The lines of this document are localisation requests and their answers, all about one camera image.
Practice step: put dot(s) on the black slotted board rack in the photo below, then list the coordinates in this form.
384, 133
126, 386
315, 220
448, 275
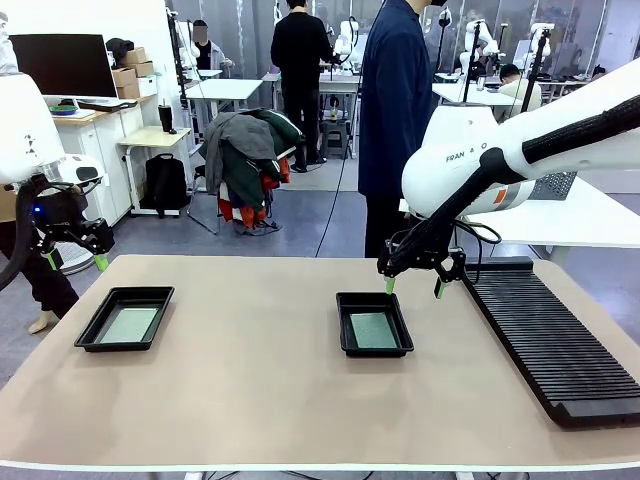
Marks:
560, 350

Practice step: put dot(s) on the black computer monitor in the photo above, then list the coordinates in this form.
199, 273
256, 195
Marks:
65, 65

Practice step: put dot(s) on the large white table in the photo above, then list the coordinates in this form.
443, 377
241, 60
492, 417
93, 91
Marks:
560, 220

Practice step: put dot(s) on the dark green striped jacket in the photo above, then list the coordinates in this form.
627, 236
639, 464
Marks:
272, 132

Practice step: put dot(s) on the grey perforated plastic basket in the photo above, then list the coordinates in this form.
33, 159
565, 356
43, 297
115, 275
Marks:
555, 186

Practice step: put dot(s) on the small white robot arm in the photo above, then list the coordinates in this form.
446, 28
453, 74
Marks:
475, 40
542, 37

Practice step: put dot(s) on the brown cardboard box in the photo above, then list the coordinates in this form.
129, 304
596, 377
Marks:
144, 69
124, 77
134, 56

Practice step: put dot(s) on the standing person in black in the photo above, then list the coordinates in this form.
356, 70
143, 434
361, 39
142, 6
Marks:
300, 60

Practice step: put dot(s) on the black tumbler with straw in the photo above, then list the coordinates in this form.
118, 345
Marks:
165, 119

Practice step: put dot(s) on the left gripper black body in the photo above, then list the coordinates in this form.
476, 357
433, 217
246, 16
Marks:
57, 215

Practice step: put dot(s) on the seated person in beige top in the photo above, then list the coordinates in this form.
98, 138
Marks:
520, 92

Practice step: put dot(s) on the white carton box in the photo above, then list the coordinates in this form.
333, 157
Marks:
147, 86

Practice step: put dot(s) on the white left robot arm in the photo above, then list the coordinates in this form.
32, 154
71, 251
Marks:
20, 125

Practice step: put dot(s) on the small wood-topped rolling table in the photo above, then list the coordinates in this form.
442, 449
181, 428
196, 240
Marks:
150, 137

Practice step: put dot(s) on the green bowl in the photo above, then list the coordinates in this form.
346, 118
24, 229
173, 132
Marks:
64, 109

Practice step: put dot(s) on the black-jacketed person's bare hand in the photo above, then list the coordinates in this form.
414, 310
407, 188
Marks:
44, 321

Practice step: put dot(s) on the white office table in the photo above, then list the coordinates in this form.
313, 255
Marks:
470, 95
225, 90

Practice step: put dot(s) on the grey jacket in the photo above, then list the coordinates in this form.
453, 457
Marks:
235, 145

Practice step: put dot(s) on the black plastic ESD tray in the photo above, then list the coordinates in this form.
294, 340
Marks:
90, 335
345, 325

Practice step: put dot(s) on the grey plastic stool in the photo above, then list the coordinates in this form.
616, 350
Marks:
335, 140

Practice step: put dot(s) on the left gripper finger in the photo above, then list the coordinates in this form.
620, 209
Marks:
51, 252
100, 237

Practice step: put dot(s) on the white perforated air purifier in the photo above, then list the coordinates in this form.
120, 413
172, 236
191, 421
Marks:
75, 260

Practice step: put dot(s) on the black tripod pole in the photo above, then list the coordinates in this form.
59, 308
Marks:
470, 65
535, 65

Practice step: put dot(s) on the black backpack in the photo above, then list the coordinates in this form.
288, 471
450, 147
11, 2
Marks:
167, 182

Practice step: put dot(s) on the person in navy coat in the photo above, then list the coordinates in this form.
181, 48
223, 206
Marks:
395, 100

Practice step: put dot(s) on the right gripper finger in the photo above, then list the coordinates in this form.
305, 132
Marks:
390, 282
452, 270

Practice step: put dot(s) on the orange and red garment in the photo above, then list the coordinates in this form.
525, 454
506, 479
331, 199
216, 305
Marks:
245, 215

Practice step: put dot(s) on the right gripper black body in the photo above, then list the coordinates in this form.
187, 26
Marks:
425, 257

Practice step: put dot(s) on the seated person in grey jacket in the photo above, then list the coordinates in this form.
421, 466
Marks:
212, 50

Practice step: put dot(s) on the person in black jacket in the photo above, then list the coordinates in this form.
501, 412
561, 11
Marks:
45, 285

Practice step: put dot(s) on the white cabinet with wood top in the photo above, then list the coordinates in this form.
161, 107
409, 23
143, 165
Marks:
100, 150

